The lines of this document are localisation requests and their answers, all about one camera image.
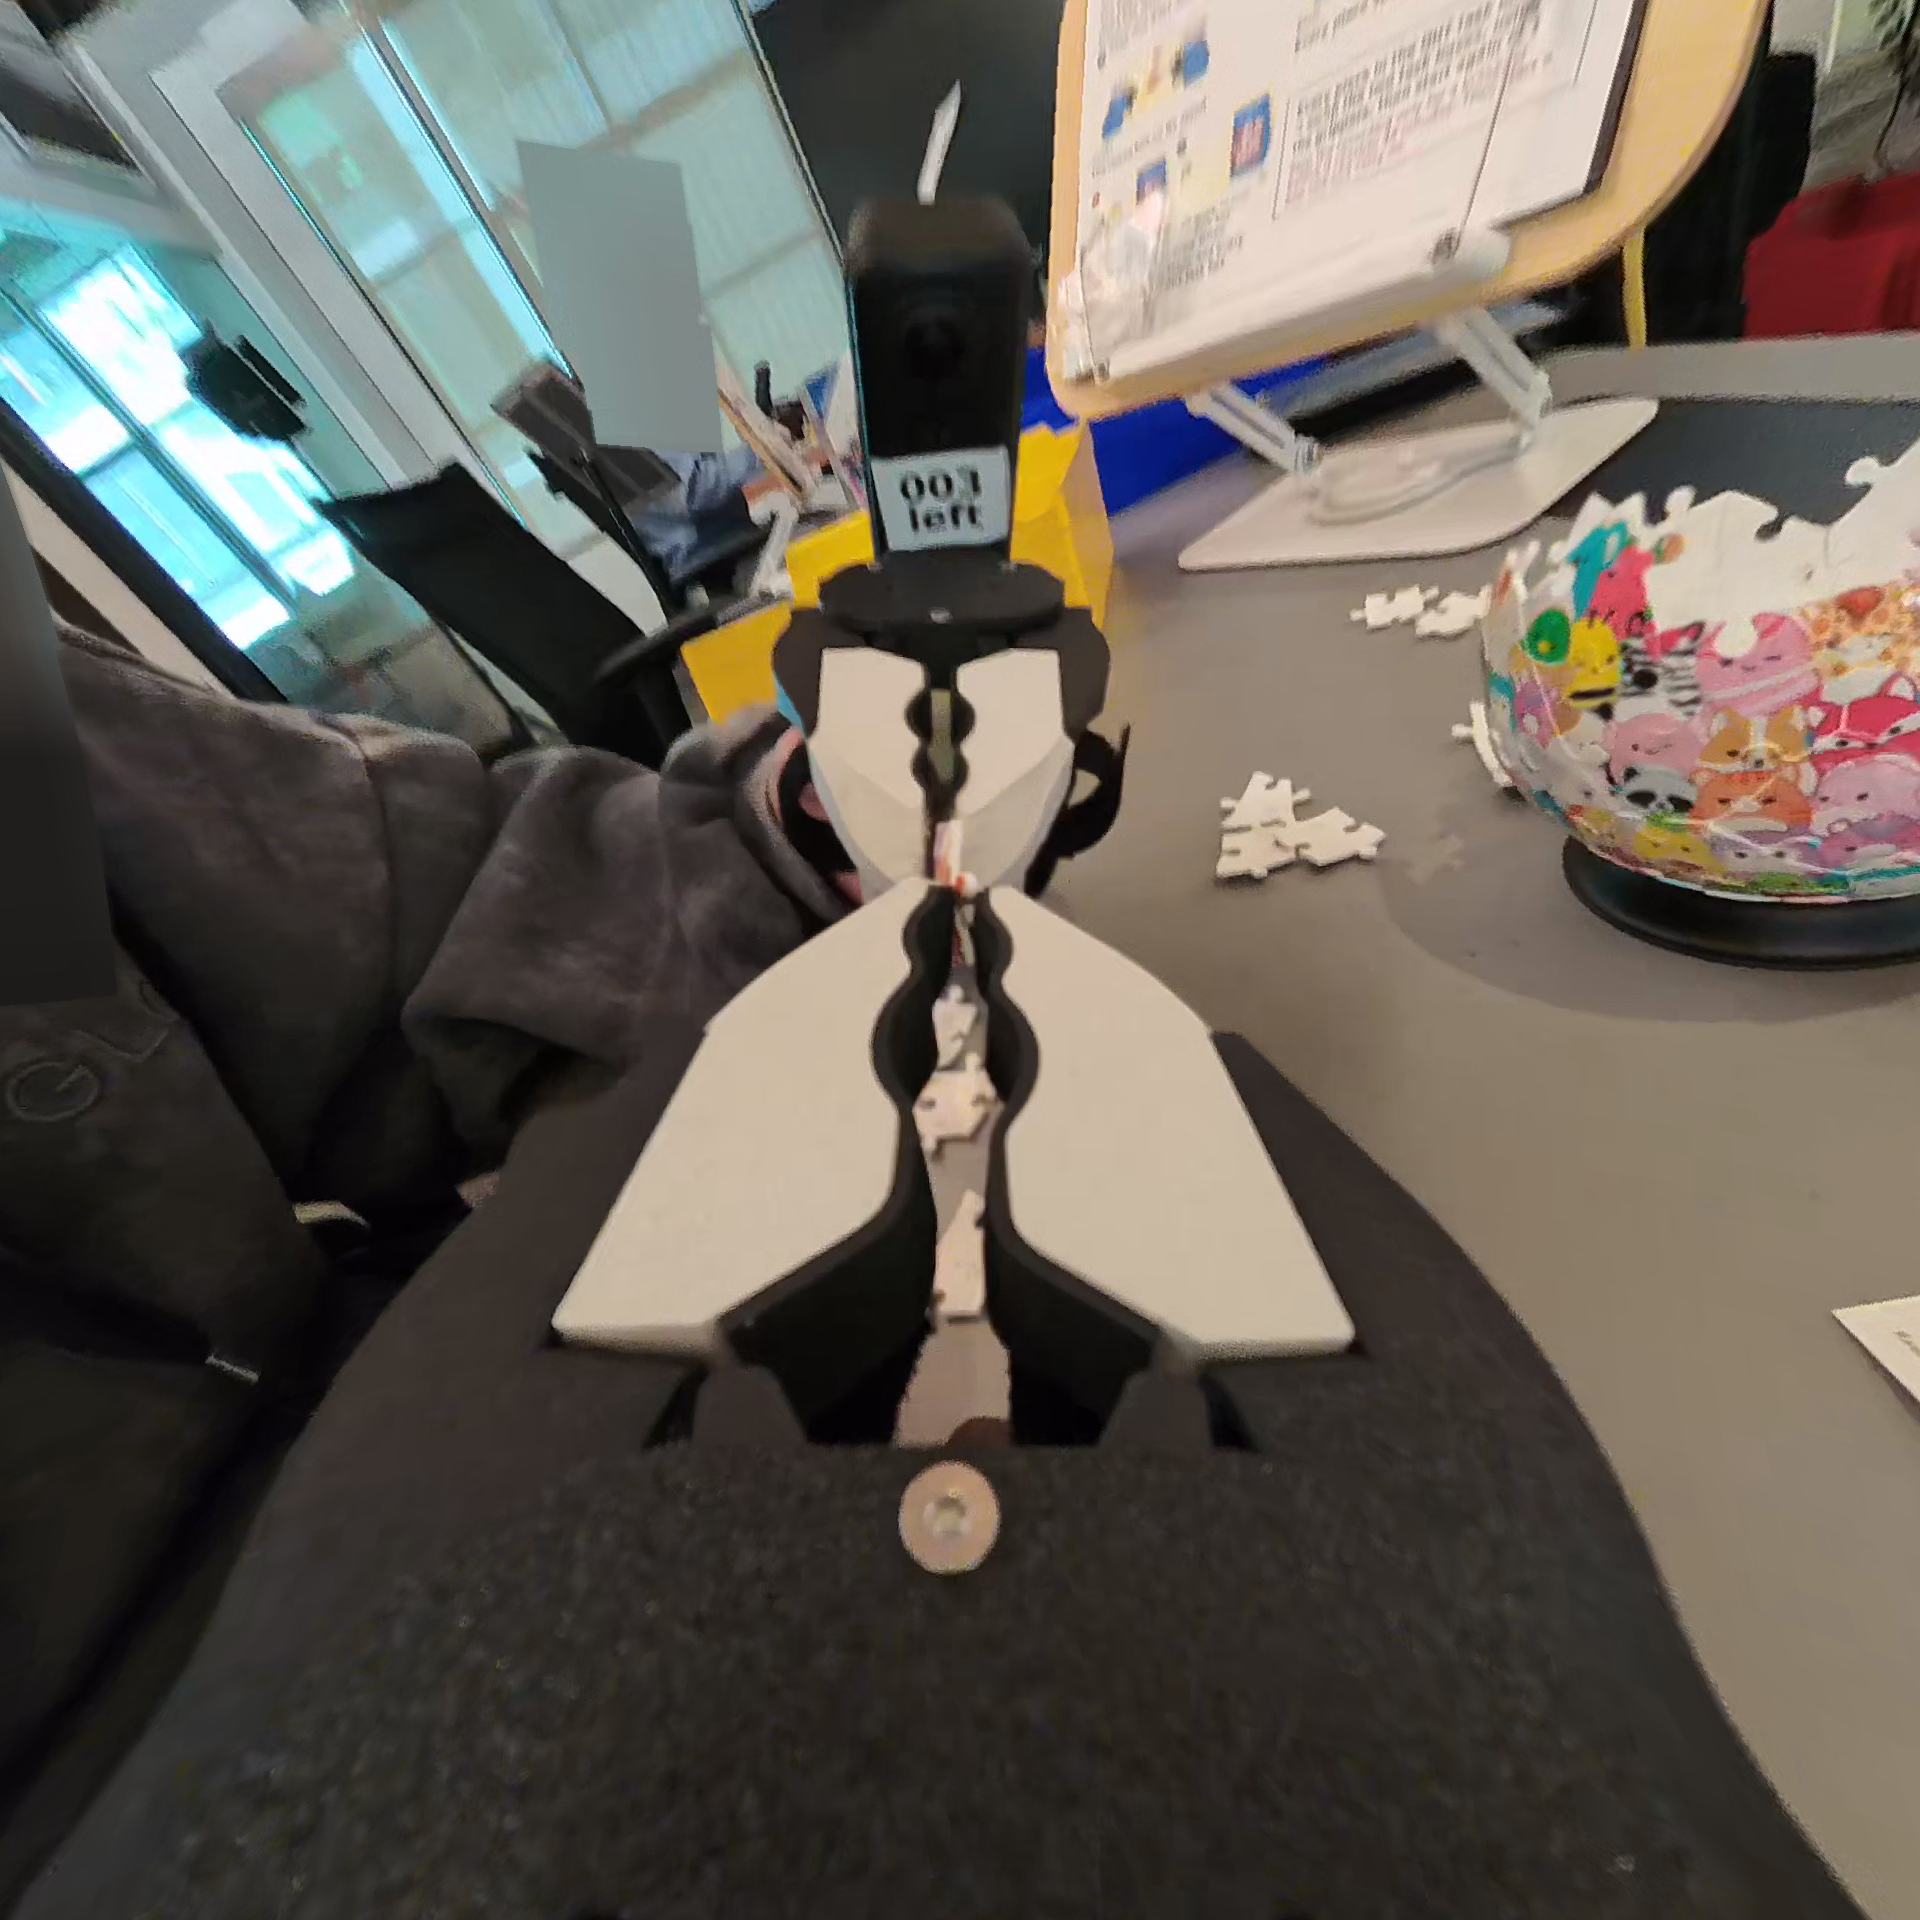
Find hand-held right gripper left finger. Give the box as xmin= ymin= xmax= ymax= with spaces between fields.
xmin=550 ymin=884 xmax=945 ymax=1449

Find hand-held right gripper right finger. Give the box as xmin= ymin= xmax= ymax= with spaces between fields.
xmin=975 ymin=887 xmax=1359 ymax=1449

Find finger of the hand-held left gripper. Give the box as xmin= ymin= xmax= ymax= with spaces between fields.
xmin=807 ymin=645 xmax=943 ymax=890
xmin=943 ymin=647 xmax=1078 ymax=893

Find partly built puzzle ball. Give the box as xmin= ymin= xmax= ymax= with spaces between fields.
xmin=1452 ymin=450 xmax=1920 ymax=904

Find person's left forearm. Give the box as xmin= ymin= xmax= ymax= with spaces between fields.
xmin=404 ymin=711 xmax=840 ymax=1143

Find joined white puzzle pieces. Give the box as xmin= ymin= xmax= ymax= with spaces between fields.
xmin=1215 ymin=807 xmax=1390 ymax=884

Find black puzzle ball stand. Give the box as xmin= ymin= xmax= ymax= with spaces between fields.
xmin=1559 ymin=833 xmax=1920 ymax=970

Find puzzle instruction leaflet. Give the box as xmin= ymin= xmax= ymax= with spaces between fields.
xmin=1833 ymin=1296 xmax=1920 ymax=1408

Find person's left hand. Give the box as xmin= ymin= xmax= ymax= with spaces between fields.
xmin=772 ymin=748 xmax=869 ymax=912

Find yellow box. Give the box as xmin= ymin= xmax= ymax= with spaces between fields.
xmin=680 ymin=420 xmax=1120 ymax=723

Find blue plastic bin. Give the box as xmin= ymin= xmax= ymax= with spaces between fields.
xmin=1020 ymin=353 xmax=1336 ymax=474

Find dark office chairs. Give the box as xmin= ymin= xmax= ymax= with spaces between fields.
xmin=322 ymin=368 xmax=722 ymax=753

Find printed instruction sheet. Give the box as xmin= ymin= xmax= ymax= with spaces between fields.
xmin=1072 ymin=0 xmax=1653 ymax=377

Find black mounted device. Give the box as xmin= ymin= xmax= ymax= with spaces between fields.
xmin=188 ymin=337 xmax=309 ymax=442

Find round wooden table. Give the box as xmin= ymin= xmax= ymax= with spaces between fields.
xmin=1044 ymin=0 xmax=1772 ymax=424

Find red seat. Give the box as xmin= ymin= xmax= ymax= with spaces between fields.
xmin=1738 ymin=171 xmax=1920 ymax=338

